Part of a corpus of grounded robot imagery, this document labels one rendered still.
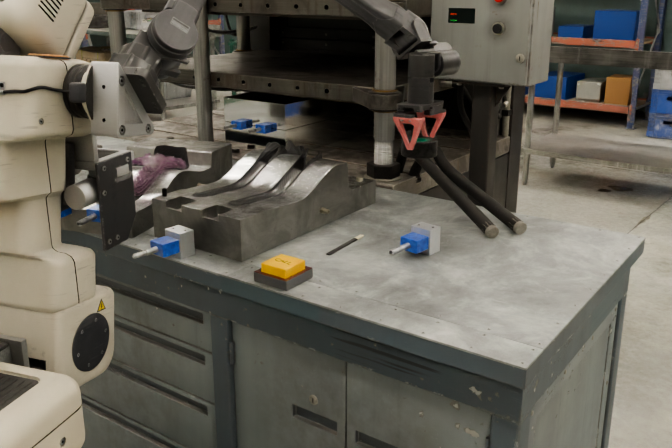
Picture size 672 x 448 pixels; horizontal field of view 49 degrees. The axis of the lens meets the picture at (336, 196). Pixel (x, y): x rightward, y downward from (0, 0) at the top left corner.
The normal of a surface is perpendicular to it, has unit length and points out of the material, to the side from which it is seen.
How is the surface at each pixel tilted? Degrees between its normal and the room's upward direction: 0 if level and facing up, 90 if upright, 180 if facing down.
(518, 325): 0
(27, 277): 82
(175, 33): 56
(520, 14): 90
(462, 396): 90
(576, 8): 90
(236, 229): 90
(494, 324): 0
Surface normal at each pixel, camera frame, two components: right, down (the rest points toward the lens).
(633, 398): 0.00, -0.96
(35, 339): -0.32, 0.13
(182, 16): 0.55, -0.36
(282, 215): 0.81, 0.17
